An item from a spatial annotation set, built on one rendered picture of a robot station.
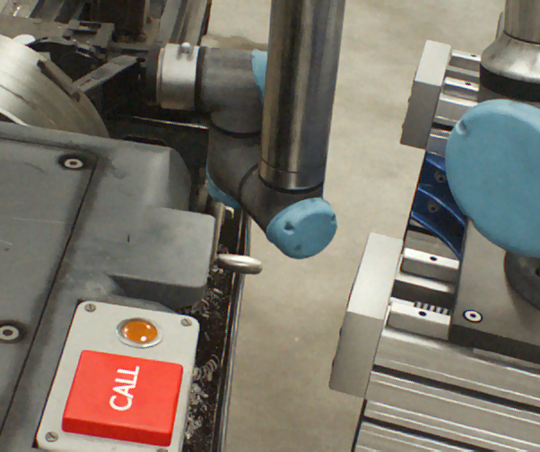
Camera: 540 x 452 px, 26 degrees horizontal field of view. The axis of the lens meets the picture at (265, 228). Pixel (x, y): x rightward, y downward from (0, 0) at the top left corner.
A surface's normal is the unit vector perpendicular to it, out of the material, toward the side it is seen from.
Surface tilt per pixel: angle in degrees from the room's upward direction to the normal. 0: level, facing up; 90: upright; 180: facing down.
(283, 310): 0
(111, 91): 89
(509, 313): 0
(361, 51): 1
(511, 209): 97
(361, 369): 90
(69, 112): 45
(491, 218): 96
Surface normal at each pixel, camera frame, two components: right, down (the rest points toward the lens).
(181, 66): 0.00, -0.20
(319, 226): 0.46, 0.54
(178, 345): 0.15, -0.83
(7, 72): 0.48, -0.73
